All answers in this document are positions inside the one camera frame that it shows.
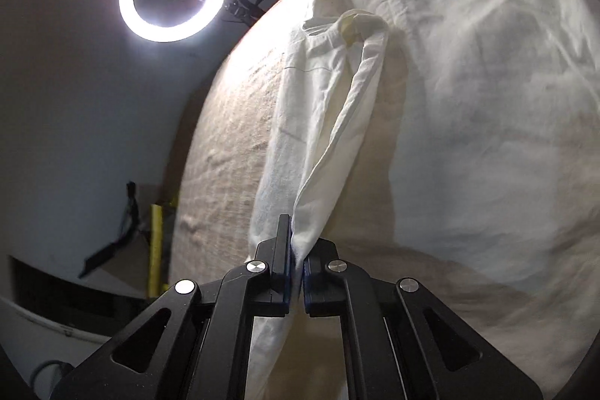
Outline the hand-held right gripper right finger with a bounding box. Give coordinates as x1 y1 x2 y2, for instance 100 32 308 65
304 238 545 400

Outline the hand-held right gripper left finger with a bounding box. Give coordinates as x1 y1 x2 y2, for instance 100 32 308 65
51 214 294 400

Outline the white shirt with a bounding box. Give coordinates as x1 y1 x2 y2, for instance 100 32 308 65
244 0 598 400

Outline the beige plaid blanket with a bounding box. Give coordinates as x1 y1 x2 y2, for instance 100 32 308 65
171 0 587 400

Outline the yellow bar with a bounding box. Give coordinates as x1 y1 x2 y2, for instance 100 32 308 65
149 203 176 298

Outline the dark angled bracket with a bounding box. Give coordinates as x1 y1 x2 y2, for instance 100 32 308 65
79 181 141 279

